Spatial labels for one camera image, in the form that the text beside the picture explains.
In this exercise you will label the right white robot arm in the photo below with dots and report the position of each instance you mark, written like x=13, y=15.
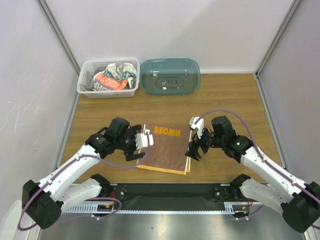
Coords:
x=296, y=200

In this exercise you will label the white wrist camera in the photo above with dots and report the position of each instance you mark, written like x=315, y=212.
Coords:
x=197, y=124
x=144, y=139

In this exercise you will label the aluminium frame rail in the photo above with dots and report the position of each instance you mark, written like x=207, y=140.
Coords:
x=102, y=208

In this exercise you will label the orange white lettered towel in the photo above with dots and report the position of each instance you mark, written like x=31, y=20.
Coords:
x=101, y=82

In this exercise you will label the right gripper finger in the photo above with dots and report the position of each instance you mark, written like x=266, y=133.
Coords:
x=193, y=146
x=193, y=153

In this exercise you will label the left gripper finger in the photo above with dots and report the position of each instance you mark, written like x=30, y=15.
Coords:
x=130, y=155
x=135, y=129

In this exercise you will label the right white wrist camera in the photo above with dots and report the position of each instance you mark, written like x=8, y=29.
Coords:
x=197, y=124

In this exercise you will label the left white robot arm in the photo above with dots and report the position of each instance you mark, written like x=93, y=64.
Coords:
x=45, y=200

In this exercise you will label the teal plastic tub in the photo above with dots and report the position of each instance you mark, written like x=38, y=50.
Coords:
x=169, y=76

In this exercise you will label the teal patterned towel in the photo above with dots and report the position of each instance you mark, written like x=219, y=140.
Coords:
x=121, y=72

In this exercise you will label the yellow brown bear towel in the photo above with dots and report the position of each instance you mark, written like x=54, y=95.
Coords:
x=167, y=154

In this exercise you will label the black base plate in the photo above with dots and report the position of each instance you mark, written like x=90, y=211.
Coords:
x=200, y=192

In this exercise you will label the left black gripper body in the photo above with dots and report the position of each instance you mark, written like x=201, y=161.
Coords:
x=127, y=142

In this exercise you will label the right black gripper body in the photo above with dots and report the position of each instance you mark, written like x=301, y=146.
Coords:
x=200, y=142

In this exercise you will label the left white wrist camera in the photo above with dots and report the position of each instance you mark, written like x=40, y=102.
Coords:
x=144, y=139

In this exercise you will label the white plastic basket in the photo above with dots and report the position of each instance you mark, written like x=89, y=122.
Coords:
x=97, y=66

